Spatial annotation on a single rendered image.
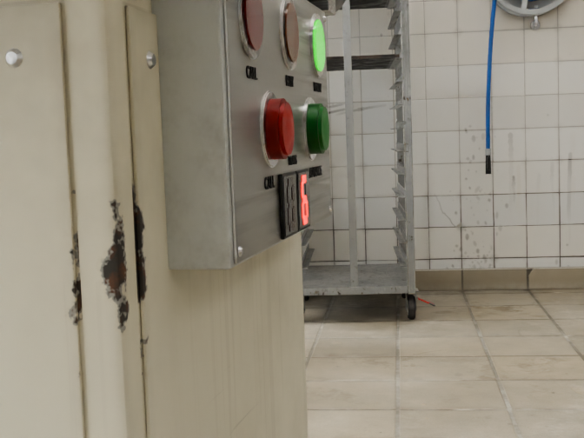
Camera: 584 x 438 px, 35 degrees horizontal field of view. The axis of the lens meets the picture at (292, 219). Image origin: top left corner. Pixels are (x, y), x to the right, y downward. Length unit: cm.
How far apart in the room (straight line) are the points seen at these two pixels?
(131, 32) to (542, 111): 410
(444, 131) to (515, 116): 33
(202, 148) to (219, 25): 5
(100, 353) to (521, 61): 412
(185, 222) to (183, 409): 9
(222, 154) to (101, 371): 10
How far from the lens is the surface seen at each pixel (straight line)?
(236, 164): 41
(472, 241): 444
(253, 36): 43
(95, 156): 36
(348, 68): 366
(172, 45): 40
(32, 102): 37
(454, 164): 440
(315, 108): 55
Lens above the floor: 76
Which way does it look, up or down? 5 degrees down
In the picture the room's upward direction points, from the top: 2 degrees counter-clockwise
